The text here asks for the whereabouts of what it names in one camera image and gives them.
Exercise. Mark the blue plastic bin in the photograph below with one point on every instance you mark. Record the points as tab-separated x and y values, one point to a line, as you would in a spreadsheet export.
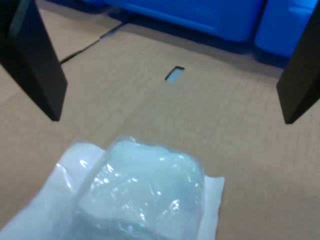
187	15
275	37

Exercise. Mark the brown cardboard sheet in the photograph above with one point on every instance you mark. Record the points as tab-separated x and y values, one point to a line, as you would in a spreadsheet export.
225	112
75	32

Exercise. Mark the white cotton packet clear wrap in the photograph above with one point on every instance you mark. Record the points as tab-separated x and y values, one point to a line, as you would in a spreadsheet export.
140	190

